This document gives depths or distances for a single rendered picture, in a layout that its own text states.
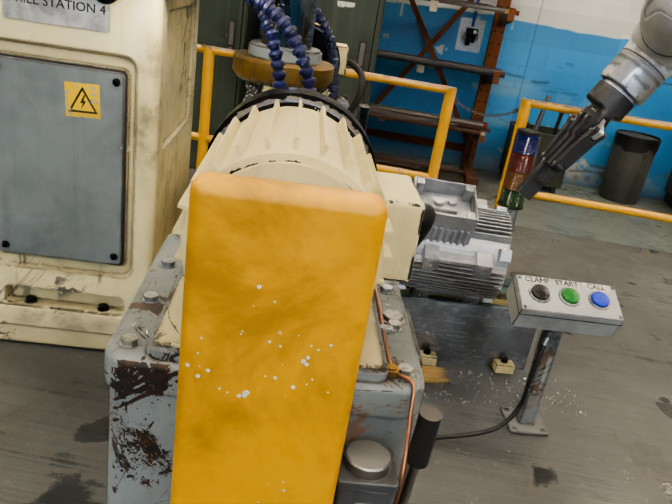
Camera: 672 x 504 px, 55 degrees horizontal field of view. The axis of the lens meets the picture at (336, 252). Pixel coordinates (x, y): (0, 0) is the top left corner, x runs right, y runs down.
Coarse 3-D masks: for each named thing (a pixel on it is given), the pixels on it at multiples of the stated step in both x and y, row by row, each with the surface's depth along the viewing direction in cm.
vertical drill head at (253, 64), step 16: (272, 0) 108; (288, 0) 107; (304, 0) 107; (304, 16) 109; (304, 32) 110; (256, 48) 110; (288, 48) 110; (240, 64) 110; (256, 64) 107; (288, 64) 108; (320, 64) 114; (256, 80) 109; (272, 80) 107; (288, 80) 108; (320, 80) 110
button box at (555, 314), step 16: (512, 288) 106; (528, 288) 104; (560, 288) 105; (576, 288) 105; (592, 288) 106; (608, 288) 106; (512, 304) 105; (528, 304) 102; (544, 304) 102; (560, 304) 103; (576, 304) 103; (592, 304) 103; (512, 320) 104; (528, 320) 103; (544, 320) 103; (560, 320) 103; (576, 320) 103; (592, 320) 103; (608, 320) 102; (608, 336) 106
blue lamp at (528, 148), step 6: (516, 132) 152; (516, 138) 152; (522, 138) 150; (528, 138) 150; (534, 138) 150; (540, 138) 151; (516, 144) 152; (522, 144) 151; (528, 144) 150; (534, 144) 150; (516, 150) 152; (522, 150) 151; (528, 150) 151; (534, 150) 151
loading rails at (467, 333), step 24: (408, 288) 137; (504, 288) 140; (432, 312) 127; (456, 312) 127; (480, 312) 127; (504, 312) 127; (432, 336) 129; (456, 336) 129; (480, 336) 129; (504, 336) 130; (528, 336) 130; (432, 360) 128; (456, 360) 131; (480, 360) 132; (504, 360) 130
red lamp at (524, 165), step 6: (510, 156) 154; (516, 156) 152; (522, 156) 151; (528, 156) 151; (534, 156) 152; (510, 162) 154; (516, 162) 152; (522, 162) 152; (528, 162) 152; (534, 162) 153; (510, 168) 154; (516, 168) 153; (522, 168) 152; (528, 168) 153
